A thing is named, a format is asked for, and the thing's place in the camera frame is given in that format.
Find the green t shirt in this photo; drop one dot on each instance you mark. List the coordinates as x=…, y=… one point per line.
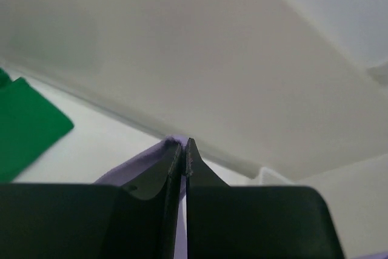
x=30, y=125

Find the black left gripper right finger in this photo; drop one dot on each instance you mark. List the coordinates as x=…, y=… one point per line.
x=254, y=221

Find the purple t shirt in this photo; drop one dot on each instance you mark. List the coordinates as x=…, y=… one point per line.
x=138, y=164

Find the white plastic basket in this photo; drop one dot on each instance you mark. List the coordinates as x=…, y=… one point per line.
x=268, y=176

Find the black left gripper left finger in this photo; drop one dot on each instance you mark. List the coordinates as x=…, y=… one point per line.
x=135, y=220

